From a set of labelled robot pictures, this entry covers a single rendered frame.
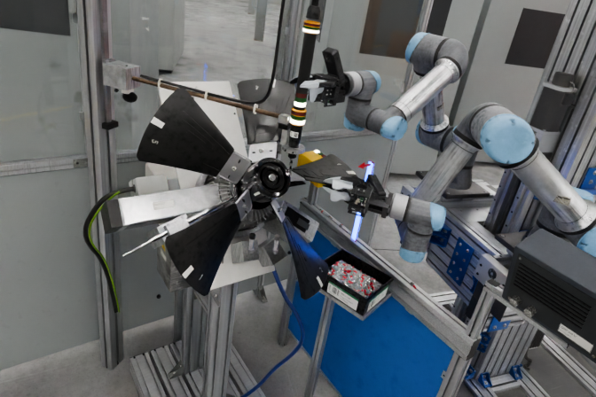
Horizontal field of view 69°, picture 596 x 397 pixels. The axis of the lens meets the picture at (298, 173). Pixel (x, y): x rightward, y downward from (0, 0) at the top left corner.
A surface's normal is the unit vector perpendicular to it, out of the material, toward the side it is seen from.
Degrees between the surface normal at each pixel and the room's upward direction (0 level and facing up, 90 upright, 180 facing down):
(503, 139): 86
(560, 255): 15
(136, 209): 50
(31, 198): 90
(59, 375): 0
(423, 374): 90
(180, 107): 72
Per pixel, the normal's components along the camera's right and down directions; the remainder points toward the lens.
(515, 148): -0.13, 0.33
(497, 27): 0.13, 0.44
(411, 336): -0.82, 0.13
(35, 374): 0.14, -0.90
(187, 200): 0.51, -0.25
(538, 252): -0.07, -0.83
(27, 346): 0.55, 0.43
